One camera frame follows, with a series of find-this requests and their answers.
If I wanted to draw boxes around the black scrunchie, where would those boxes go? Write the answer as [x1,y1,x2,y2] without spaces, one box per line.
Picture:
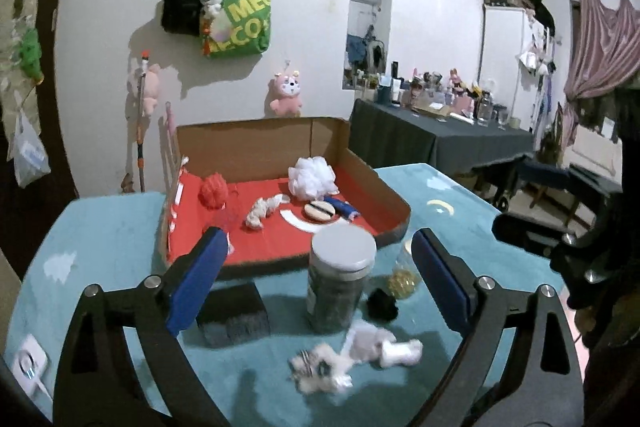
[366,288,399,323]

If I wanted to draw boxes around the red fuzzy cloth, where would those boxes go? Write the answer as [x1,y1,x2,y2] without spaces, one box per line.
[208,207,243,234]

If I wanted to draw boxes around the white sock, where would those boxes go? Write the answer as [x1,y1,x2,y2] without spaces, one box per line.
[378,339,423,369]

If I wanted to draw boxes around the red foam net sleeve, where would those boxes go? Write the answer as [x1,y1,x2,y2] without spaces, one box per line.
[198,172,229,210]

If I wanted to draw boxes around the white tissue cloth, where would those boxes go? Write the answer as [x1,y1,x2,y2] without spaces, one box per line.
[340,320,396,364]

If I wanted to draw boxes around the white knotted rope toy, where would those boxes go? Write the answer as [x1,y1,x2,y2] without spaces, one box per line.
[244,194,291,230]

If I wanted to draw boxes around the blue cloth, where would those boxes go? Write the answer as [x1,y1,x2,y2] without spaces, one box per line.
[323,196,360,221]

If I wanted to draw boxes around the beige powder puff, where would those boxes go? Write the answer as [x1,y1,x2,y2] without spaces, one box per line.
[303,200,336,223]

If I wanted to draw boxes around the white plush bunny with bow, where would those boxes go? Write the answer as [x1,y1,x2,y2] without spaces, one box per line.
[288,343,354,395]

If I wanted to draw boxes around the white mesh bath pouf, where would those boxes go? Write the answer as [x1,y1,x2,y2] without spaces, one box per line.
[288,156,340,202]

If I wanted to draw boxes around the black sponge block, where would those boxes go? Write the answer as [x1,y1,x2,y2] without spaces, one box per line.
[196,282,271,349]

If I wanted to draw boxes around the small jar yellow beads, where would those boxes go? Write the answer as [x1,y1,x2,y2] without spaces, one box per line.
[387,239,422,300]

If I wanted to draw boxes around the dark jar with metal lid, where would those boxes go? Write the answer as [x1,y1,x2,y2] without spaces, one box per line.
[306,223,378,334]

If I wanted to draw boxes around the red-lined cardboard box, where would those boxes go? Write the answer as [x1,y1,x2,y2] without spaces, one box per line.
[158,118,411,280]

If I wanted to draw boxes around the dark green clothed table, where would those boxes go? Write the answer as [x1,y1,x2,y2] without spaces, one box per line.
[349,100,534,199]

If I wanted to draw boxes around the plastic bag on door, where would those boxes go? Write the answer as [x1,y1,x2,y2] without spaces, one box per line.
[13,109,51,188]

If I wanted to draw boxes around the pink curtain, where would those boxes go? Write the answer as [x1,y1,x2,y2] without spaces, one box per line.
[562,0,639,147]

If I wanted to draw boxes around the pink plush with stick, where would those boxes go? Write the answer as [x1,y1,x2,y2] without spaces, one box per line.
[134,50,160,192]

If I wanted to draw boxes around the white wardrobe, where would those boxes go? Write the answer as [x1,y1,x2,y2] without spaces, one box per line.
[477,5,550,131]

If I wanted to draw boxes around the green plush on door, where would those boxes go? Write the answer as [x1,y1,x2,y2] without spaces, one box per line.
[18,28,44,86]

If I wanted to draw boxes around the green tote bag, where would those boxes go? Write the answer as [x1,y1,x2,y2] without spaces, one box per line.
[201,0,271,58]

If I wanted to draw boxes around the dark wooden door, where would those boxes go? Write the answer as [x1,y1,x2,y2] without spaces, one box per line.
[30,0,78,207]

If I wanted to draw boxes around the pink plush on wall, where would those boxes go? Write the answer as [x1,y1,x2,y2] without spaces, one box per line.
[269,70,303,117]

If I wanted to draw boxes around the wall mirror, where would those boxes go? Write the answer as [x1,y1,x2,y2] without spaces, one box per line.
[343,0,392,91]

